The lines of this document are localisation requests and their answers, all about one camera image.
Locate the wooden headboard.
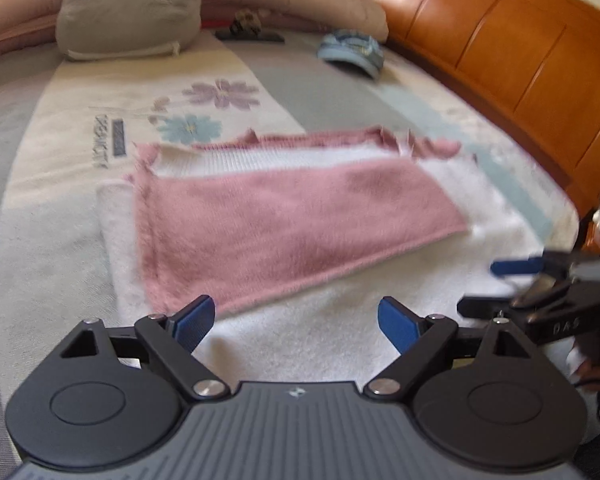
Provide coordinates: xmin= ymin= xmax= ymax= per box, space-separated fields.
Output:
xmin=376 ymin=0 xmax=600 ymax=212

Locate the grey cat face cushion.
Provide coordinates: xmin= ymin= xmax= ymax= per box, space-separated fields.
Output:
xmin=55 ymin=0 xmax=202 ymax=61

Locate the wooden nightstand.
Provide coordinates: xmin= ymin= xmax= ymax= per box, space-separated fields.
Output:
xmin=576 ymin=199 xmax=600 ymax=261

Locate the pink and white sweater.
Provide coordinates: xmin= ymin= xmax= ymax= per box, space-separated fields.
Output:
xmin=96 ymin=127 xmax=540 ymax=385

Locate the blue baseball cap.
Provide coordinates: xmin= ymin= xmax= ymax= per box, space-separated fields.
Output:
xmin=316 ymin=29 xmax=385 ymax=80

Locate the red object under quilt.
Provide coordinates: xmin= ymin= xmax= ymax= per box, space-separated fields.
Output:
xmin=201 ymin=20 xmax=232 ymax=29

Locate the black phone with flower holder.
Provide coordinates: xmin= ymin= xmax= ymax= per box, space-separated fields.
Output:
xmin=214 ymin=9 xmax=285 ymax=44

